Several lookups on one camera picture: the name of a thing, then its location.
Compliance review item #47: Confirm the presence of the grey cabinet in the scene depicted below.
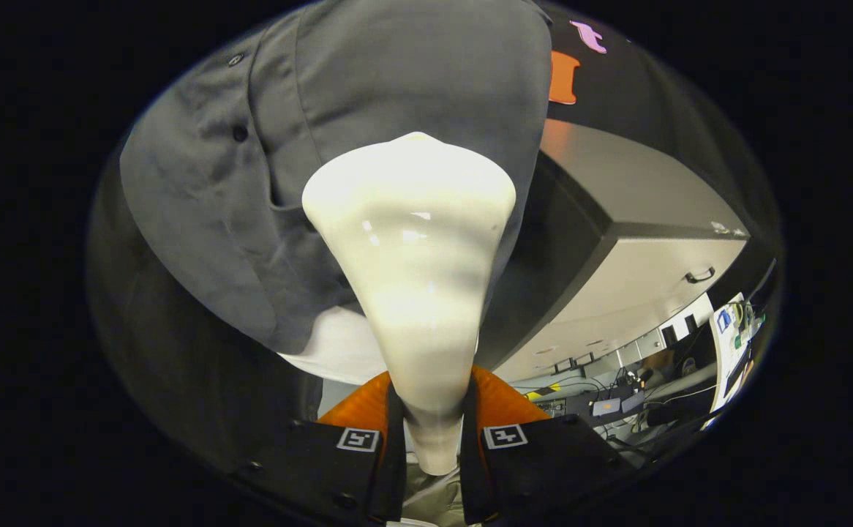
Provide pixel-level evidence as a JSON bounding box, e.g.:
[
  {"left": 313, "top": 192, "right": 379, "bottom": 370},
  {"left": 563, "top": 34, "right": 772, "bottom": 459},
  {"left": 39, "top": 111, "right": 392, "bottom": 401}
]
[{"left": 474, "top": 119, "right": 751, "bottom": 383}]

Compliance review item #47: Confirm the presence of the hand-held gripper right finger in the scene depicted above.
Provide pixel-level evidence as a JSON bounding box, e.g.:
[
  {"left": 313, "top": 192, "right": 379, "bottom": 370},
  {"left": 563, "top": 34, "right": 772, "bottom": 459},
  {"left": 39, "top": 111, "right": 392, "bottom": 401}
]
[{"left": 459, "top": 366, "right": 639, "bottom": 526}]

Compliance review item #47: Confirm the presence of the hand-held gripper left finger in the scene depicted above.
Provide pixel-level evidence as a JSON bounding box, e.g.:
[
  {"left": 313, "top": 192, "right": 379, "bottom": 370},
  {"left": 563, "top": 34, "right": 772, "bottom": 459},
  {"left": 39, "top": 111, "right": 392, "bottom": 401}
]
[{"left": 233, "top": 370, "right": 407, "bottom": 526}]

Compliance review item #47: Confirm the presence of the white desk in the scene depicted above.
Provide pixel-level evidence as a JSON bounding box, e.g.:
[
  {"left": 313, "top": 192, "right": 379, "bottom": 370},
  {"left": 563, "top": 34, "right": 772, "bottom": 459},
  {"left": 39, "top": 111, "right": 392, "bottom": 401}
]
[{"left": 708, "top": 293, "right": 764, "bottom": 414}]

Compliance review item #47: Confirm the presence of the cream mannequin form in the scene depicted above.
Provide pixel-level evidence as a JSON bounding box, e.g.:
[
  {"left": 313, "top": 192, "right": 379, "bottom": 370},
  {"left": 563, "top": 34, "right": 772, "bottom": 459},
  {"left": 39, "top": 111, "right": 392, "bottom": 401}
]
[{"left": 278, "top": 304, "right": 391, "bottom": 386}]

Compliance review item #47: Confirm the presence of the grey button shirt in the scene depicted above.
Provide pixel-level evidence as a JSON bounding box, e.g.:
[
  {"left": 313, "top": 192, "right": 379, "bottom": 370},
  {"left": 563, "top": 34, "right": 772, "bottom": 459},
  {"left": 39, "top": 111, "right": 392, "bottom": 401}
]
[{"left": 119, "top": 0, "right": 553, "bottom": 356}]

